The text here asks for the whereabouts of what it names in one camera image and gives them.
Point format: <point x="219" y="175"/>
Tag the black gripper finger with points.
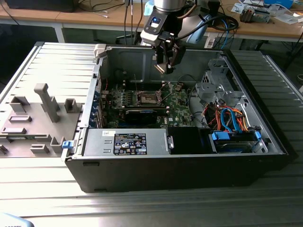
<point x="177" y="59"/>
<point x="161" y="54"/>

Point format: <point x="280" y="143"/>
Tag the grey parts rack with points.
<point x="35" y="132"/>

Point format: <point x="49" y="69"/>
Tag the small white device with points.
<point x="209" y="43"/>

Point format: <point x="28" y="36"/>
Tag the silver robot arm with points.
<point x="168" y="3"/>

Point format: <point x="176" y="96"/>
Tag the blue box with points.
<point x="279" y="2"/>

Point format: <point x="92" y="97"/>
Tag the CPU socket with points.
<point x="149" y="97"/>

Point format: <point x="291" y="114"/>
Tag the beige case latch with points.
<point x="99" y="50"/>

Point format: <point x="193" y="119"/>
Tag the wooden desk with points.
<point x="94" y="20"/>

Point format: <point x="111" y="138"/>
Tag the green motherboard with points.
<point x="180" y="111"/>

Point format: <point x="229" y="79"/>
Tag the black monitor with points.
<point x="35" y="4"/>

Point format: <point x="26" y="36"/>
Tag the grey metal drive cage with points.
<point x="213" y="87"/>

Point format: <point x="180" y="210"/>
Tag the grey power supply unit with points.
<point x="99" y="142"/>

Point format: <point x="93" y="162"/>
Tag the black PC case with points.
<point x="165" y="170"/>

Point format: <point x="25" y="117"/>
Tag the blue case latch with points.
<point x="67" y="145"/>

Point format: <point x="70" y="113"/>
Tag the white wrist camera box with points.
<point x="151" y="39"/>

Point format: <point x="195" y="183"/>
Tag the silver green CPU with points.
<point x="160" y="68"/>

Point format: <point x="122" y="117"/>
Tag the grey metal drive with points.
<point x="262" y="15"/>

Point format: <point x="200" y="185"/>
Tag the hard disk in blue carrier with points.
<point x="222" y="137"/>

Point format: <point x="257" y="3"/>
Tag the black graphics card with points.
<point x="142" y="117"/>

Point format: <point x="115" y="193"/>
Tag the copper CPU cooler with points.
<point x="247" y="14"/>

